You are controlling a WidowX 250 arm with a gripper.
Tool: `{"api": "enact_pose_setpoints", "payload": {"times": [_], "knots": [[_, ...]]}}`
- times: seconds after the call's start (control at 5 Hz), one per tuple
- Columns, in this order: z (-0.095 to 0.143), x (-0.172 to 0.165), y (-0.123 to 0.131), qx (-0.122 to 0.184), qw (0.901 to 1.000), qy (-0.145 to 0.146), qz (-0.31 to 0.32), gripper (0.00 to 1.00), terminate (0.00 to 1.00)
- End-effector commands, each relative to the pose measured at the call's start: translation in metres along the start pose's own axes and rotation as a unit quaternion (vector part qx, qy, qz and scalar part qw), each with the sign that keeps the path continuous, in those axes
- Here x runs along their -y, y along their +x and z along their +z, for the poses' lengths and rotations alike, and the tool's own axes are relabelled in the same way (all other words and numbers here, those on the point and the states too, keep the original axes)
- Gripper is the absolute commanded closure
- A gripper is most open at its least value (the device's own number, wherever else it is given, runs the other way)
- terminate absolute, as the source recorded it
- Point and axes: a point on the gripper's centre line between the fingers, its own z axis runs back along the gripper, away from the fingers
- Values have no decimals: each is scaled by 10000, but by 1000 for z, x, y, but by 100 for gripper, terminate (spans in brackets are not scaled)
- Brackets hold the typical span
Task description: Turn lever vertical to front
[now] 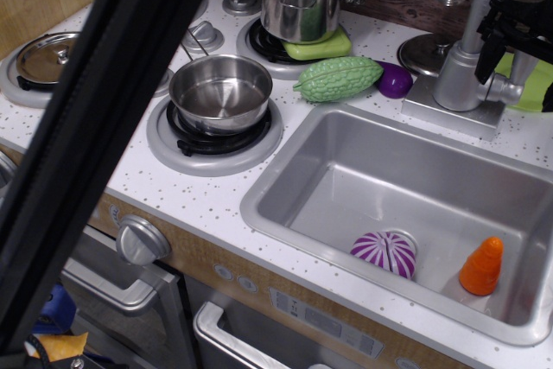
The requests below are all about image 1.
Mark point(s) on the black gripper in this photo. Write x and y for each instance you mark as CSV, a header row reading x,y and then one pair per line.
x,y
526,27

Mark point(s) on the silver faucet lever handle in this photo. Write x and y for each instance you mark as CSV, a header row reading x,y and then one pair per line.
x,y
509,90

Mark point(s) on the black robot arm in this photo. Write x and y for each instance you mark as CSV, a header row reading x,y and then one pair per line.
x,y
87,161

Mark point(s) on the lime green plate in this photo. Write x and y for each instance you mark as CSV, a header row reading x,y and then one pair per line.
x,y
535,87

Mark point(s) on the silver toy faucet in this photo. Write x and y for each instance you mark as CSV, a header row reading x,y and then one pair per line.
x,y
454,99

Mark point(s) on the steel lid behind faucet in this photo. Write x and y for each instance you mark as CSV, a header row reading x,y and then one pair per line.
x,y
425,54

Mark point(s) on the purple eggplant toy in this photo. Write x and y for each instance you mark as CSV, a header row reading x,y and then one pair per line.
x,y
395,81

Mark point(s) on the green sponge toy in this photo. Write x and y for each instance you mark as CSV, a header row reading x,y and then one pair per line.
x,y
337,45

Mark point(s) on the green bitter melon toy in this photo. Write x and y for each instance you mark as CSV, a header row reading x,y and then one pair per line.
x,y
337,78

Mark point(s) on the orange carrot toy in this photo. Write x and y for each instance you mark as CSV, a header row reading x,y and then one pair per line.
x,y
480,273

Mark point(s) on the purple striped onion toy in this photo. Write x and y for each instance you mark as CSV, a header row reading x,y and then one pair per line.
x,y
389,251

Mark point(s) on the back right stove burner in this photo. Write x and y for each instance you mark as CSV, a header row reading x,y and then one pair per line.
x,y
255,42

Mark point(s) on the stove burner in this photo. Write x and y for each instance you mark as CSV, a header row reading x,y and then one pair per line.
x,y
188,151
255,42
17,90

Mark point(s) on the silver stove knob back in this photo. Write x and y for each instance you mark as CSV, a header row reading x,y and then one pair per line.
x,y
242,7

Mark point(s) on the silver stove knob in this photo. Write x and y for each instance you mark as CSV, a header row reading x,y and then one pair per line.
x,y
203,38
242,7

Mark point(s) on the front right stove burner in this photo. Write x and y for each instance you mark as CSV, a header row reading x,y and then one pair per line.
x,y
188,151

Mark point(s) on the steel saucepan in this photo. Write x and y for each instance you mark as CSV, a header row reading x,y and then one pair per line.
x,y
220,94

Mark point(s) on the silver stove knob middle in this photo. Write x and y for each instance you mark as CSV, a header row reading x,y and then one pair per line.
x,y
203,38

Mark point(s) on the silver oven knob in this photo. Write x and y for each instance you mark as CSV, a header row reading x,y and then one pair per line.
x,y
139,242

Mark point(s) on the steel lid on burner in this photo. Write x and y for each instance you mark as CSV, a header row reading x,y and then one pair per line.
x,y
42,61

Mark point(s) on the front left stove burner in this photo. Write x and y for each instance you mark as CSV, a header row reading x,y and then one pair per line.
x,y
17,90

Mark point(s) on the blue object on floor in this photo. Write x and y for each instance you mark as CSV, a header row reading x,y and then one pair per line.
x,y
57,314

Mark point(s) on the yellow cloth on floor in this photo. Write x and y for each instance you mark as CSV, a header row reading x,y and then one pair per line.
x,y
62,346

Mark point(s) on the silver dishwasher door handle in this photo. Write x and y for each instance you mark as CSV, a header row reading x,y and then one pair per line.
x,y
221,349

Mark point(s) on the silver oven door handle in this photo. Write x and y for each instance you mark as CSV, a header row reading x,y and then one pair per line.
x,y
135,299

